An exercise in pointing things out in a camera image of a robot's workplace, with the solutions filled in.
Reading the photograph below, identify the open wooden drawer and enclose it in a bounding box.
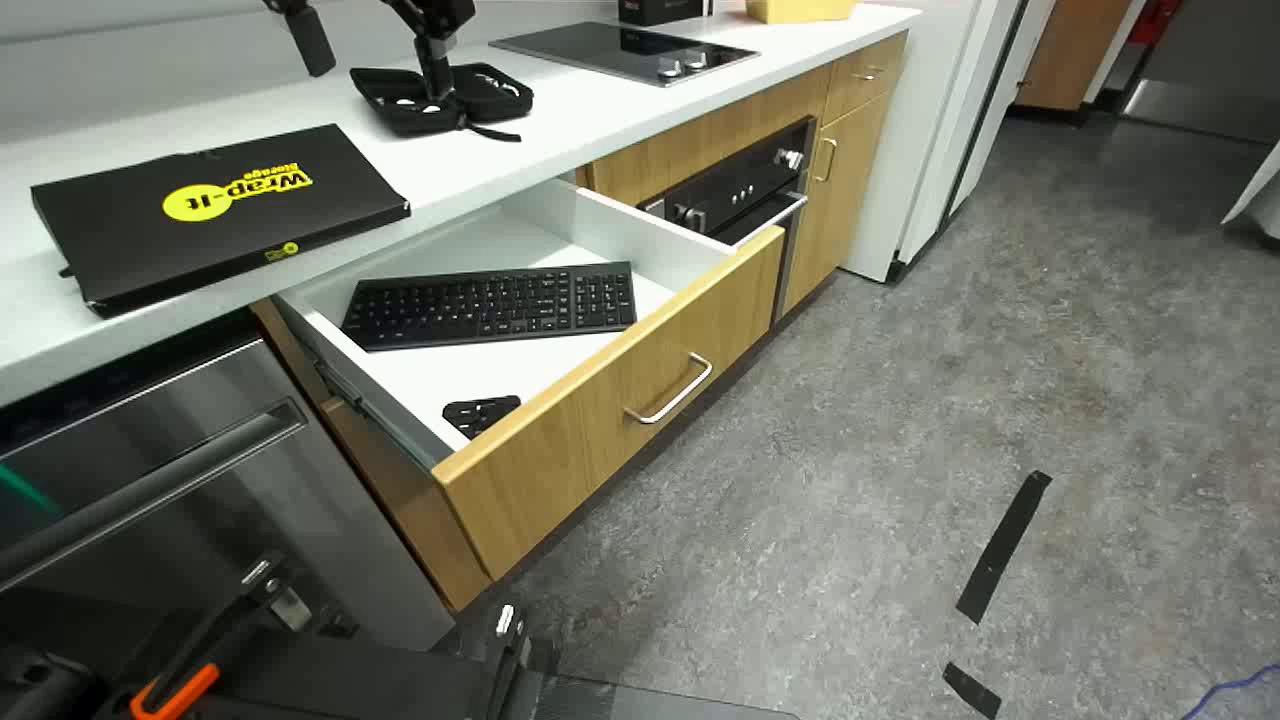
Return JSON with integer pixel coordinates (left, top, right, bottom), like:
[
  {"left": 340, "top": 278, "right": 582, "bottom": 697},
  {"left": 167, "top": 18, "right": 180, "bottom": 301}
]
[{"left": 270, "top": 178, "right": 787, "bottom": 583}]

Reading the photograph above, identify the small wooden drawer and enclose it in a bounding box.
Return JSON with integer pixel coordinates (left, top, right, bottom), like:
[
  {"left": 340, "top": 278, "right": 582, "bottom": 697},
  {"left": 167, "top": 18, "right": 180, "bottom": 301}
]
[{"left": 821, "top": 31, "right": 910, "bottom": 127}]

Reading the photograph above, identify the black keyboard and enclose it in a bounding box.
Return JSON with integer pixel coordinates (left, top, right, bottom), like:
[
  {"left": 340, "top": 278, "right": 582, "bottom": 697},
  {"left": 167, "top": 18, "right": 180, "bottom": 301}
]
[{"left": 340, "top": 262, "right": 639, "bottom": 354}]

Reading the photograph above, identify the black perforated plate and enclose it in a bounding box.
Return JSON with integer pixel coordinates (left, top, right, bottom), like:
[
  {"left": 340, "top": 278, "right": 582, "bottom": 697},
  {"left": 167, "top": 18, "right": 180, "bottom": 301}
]
[{"left": 441, "top": 395, "right": 523, "bottom": 442}]

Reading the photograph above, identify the black oven door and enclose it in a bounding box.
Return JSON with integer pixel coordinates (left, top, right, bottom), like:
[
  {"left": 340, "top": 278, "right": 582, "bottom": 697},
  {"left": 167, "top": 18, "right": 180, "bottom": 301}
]
[{"left": 638, "top": 117, "right": 818, "bottom": 323}]

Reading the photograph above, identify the wooden cabinet door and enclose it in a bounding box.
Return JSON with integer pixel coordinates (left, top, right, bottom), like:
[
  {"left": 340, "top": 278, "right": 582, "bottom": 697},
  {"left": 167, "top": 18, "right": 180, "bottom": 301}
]
[{"left": 783, "top": 91, "right": 894, "bottom": 317}]

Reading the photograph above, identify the black open zip case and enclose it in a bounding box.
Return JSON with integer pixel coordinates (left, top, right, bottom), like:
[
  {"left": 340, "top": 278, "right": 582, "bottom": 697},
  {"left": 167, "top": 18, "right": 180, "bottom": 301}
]
[{"left": 348, "top": 62, "right": 535, "bottom": 143}]

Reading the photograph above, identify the black glass cooktop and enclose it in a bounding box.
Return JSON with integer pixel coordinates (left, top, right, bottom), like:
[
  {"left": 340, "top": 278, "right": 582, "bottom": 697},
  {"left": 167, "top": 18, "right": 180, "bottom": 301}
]
[{"left": 489, "top": 21, "right": 760, "bottom": 89}]

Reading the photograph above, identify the white refrigerator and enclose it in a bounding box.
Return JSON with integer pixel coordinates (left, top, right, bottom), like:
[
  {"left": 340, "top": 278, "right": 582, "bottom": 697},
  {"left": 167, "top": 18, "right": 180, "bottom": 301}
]
[{"left": 843, "top": 0, "right": 1032, "bottom": 285}]

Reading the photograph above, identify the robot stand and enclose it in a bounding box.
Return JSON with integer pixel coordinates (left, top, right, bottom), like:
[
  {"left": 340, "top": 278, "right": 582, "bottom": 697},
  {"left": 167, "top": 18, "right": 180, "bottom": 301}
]
[{"left": 0, "top": 598, "right": 803, "bottom": 720}]

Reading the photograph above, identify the long black tape strip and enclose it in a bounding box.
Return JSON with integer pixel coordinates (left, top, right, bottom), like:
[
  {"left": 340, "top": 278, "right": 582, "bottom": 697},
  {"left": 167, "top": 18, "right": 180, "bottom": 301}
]
[{"left": 954, "top": 469, "right": 1054, "bottom": 626}]

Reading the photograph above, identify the stainless steel dishwasher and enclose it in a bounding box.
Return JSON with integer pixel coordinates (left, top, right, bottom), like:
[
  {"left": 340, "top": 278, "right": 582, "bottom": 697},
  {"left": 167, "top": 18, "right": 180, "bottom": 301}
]
[{"left": 0, "top": 308, "right": 457, "bottom": 673}]

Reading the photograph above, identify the black flat box yellow print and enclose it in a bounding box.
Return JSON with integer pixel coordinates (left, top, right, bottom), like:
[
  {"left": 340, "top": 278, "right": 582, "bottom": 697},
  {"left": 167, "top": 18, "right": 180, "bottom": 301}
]
[{"left": 29, "top": 123, "right": 412, "bottom": 320}]

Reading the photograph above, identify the short black tape strip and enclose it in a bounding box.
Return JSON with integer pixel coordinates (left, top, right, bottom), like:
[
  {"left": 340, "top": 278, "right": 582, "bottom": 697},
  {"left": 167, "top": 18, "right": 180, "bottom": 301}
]
[{"left": 941, "top": 661, "right": 1004, "bottom": 720}]

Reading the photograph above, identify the stainless steel appliance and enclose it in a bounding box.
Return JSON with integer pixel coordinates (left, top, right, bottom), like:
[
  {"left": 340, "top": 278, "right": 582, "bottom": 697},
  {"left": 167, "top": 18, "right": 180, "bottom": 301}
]
[{"left": 1119, "top": 0, "right": 1280, "bottom": 147}]

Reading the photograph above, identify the silver drawer handle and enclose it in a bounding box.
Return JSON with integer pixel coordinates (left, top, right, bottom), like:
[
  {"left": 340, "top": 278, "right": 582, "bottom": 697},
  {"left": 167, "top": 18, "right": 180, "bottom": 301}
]
[{"left": 622, "top": 352, "right": 715, "bottom": 426}]

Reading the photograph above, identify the silver oven handle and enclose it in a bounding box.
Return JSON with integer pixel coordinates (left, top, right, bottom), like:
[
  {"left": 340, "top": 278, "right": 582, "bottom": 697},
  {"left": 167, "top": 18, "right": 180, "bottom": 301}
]
[{"left": 698, "top": 189, "right": 810, "bottom": 248}]

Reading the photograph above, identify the dishwasher handle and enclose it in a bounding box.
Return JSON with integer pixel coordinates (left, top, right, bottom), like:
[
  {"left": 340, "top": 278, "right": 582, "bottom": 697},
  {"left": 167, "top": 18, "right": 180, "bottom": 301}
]
[{"left": 0, "top": 397, "right": 310, "bottom": 593}]

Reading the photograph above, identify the clamp with orange handle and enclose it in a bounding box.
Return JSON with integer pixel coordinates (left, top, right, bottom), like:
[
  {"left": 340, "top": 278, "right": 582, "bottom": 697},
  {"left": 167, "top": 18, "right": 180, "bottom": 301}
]
[{"left": 127, "top": 551, "right": 315, "bottom": 720}]

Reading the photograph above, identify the blue cable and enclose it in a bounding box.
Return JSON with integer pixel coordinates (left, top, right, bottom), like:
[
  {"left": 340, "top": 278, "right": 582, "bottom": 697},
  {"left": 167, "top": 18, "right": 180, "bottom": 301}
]
[{"left": 1178, "top": 664, "right": 1280, "bottom": 720}]

